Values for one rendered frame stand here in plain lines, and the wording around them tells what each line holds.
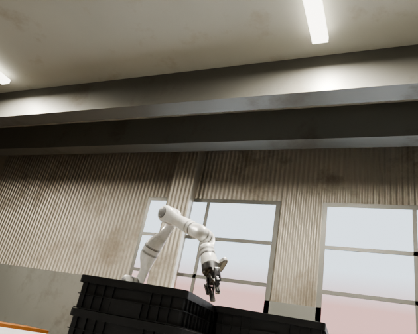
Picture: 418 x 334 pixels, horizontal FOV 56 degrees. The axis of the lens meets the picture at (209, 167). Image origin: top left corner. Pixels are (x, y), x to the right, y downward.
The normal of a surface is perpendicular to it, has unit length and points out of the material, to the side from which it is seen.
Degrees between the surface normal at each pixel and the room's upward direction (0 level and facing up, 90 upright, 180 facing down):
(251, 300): 90
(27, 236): 90
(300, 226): 90
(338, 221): 90
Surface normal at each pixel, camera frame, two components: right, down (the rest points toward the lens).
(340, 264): -0.37, -0.45
